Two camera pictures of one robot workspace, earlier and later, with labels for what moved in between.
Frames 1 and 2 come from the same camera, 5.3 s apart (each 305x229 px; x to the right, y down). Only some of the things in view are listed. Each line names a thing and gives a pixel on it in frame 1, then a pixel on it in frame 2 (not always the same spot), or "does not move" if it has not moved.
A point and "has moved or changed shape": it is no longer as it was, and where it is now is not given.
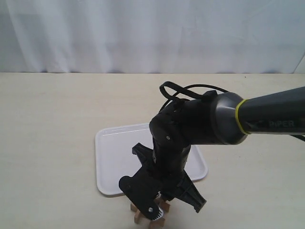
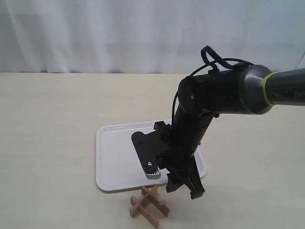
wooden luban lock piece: [157, 224] has moved or changed shape
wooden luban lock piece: [138, 216] has moved or changed shape
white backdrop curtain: [152, 36] does not move
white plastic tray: [114, 159] does not move
